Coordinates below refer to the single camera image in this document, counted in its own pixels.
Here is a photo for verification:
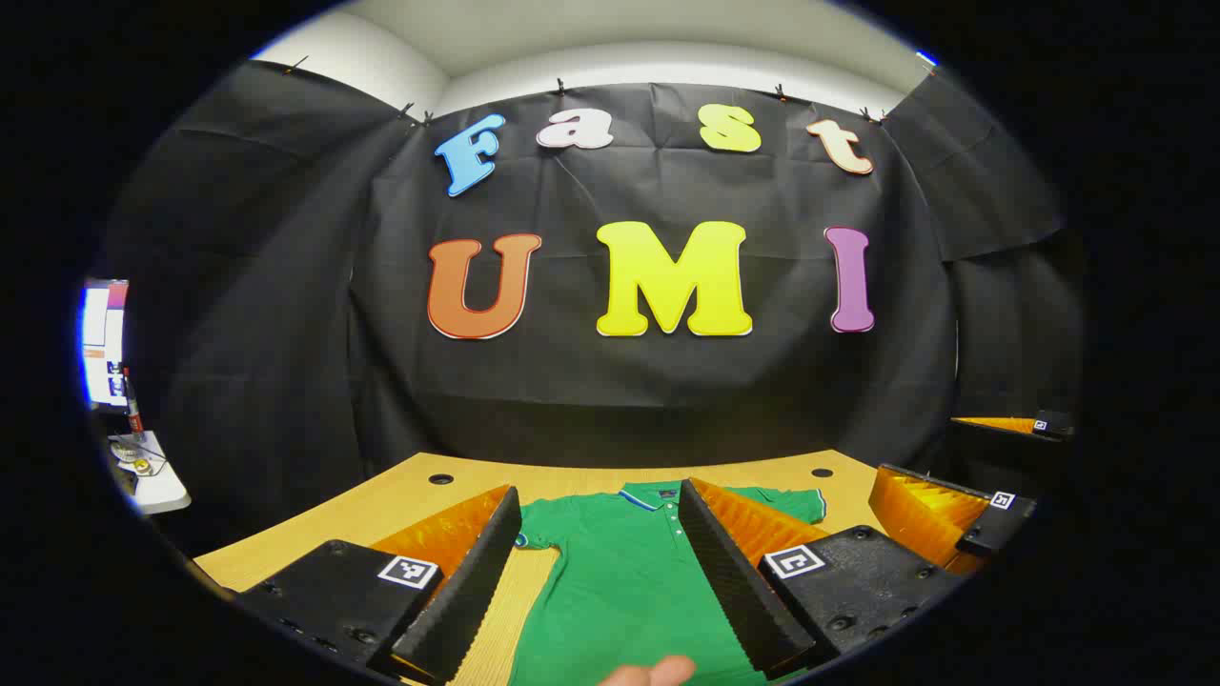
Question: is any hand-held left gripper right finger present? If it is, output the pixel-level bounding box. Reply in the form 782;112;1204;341
677;476;962;679

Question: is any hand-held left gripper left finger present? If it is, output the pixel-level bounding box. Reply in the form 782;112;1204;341
234;484;523;686

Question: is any green T-shirt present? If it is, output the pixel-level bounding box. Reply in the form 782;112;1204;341
510;481;828;686

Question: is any black backdrop cloth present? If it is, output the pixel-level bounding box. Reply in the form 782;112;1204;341
95;59;1088;563

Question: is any white side table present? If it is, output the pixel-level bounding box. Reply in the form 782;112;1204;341
107;431;192;515

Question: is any red bottle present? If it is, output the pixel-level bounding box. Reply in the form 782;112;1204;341
122;367;146;441

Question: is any computer monitor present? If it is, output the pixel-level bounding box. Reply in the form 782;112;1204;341
78;278;130;411

